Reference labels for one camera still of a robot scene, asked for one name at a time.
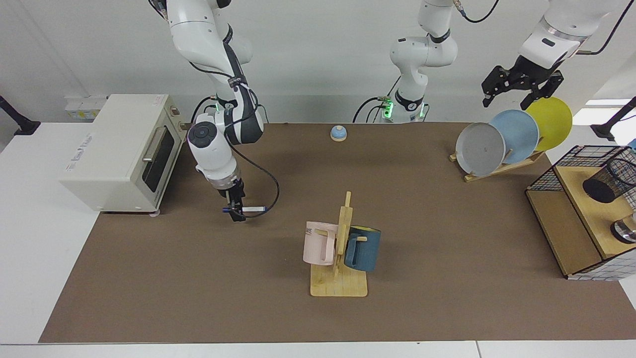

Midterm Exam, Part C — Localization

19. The yellow plate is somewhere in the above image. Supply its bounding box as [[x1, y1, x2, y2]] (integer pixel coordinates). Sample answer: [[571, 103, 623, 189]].
[[526, 96, 573, 152]]

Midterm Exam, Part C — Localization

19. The wooden plate rack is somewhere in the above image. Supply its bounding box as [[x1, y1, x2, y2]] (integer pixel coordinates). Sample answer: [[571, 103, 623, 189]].
[[449, 137, 546, 183]]

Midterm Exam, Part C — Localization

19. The glass lid with metal rim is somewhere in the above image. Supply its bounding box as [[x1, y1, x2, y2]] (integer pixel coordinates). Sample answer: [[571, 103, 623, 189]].
[[610, 211, 636, 244]]

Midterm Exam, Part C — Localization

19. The light blue plate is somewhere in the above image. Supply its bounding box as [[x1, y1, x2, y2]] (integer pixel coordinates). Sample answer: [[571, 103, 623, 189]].
[[489, 109, 540, 165]]

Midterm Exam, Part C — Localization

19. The grey plate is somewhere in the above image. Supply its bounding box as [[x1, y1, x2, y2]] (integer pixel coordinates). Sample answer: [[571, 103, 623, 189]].
[[456, 122, 506, 177]]

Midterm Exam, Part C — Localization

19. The dark blue cup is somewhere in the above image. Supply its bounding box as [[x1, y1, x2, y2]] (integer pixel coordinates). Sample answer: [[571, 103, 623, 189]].
[[344, 225, 382, 272]]

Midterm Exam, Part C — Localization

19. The pale toaster oven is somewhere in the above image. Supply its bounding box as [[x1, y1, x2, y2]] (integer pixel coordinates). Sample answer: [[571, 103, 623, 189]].
[[59, 94, 188, 215]]

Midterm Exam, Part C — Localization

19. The wooden cup stand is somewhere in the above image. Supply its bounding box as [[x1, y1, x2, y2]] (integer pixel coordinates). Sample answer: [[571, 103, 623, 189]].
[[310, 191, 369, 298]]

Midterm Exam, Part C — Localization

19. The brown table cloth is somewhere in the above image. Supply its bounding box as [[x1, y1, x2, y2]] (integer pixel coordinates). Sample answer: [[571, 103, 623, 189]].
[[39, 122, 636, 344]]

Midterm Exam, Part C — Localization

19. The black clamp stand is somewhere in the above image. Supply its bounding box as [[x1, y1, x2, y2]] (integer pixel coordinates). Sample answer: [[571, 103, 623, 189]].
[[0, 95, 41, 136], [590, 97, 636, 141]]

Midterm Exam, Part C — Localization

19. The black mesh pen holder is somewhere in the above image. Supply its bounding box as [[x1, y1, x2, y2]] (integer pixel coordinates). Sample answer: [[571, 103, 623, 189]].
[[582, 149, 636, 204]]

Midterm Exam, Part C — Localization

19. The wire basket with wooden floor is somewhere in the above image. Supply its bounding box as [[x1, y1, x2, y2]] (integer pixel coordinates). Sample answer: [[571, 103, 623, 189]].
[[526, 145, 636, 281]]

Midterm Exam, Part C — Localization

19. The pink cup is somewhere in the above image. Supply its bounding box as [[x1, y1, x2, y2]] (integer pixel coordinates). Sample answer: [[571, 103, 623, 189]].
[[303, 221, 339, 267]]

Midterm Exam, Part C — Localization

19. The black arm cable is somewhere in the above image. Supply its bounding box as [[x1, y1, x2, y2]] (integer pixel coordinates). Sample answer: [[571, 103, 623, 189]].
[[189, 42, 280, 218], [455, 0, 628, 56]]

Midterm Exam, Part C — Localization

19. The black base cable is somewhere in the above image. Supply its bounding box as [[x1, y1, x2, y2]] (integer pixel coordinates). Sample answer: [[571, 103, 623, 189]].
[[353, 96, 393, 123], [190, 96, 219, 123]]

